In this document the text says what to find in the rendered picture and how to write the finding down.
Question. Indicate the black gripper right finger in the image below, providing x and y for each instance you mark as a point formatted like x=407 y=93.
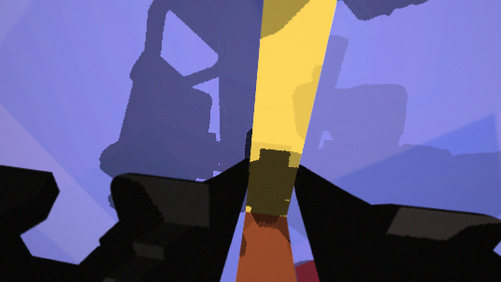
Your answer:
x=351 y=239

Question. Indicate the red rectangular block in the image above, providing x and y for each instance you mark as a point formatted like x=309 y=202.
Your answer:
x=307 y=272

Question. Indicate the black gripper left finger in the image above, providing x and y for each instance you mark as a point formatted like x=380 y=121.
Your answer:
x=212 y=207

